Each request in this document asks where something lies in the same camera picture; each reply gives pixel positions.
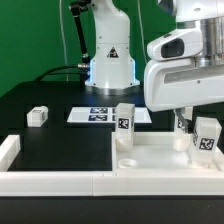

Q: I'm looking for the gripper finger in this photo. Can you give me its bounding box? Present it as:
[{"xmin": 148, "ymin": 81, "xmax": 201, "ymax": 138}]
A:
[{"xmin": 175, "ymin": 108, "xmax": 193, "ymax": 134}]

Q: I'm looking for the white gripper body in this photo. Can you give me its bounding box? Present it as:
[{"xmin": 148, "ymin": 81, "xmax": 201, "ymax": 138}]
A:
[{"xmin": 144, "ymin": 28, "xmax": 224, "ymax": 112}]

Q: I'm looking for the white square table top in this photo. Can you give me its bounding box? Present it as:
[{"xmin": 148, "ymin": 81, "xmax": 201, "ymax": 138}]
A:
[{"xmin": 112, "ymin": 132, "xmax": 224, "ymax": 172}]

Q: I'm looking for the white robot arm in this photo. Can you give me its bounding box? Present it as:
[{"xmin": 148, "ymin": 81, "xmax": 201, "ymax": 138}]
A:
[{"xmin": 85, "ymin": 0, "xmax": 224, "ymax": 112}]

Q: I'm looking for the white U-shaped obstacle fence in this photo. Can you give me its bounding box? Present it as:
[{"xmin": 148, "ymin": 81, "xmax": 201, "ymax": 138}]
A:
[{"xmin": 0, "ymin": 135, "xmax": 224, "ymax": 196}]

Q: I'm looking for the AprilTag marker sheet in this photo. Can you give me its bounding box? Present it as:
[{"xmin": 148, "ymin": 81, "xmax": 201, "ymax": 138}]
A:
[{"xmin": 67, "ymin": 107, "xmax": 151, "ymax": 123}]

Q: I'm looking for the black cable bundle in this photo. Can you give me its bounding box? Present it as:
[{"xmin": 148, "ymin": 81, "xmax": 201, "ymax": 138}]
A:
[{"xmin": 34, "ymin": 63, "xmax": 92, "ymax": 83}]

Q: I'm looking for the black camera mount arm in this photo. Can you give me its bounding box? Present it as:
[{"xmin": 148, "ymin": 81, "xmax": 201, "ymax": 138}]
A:
[{"xmin": 69, "ymin": 0, "xmax": 91, "ymax": 63}]

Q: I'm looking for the white hanging cable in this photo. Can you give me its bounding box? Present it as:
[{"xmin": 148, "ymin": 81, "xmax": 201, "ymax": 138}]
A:
[{"xmin": 58, "ymin": 0, "xmax": 70, "ymax": 82}]

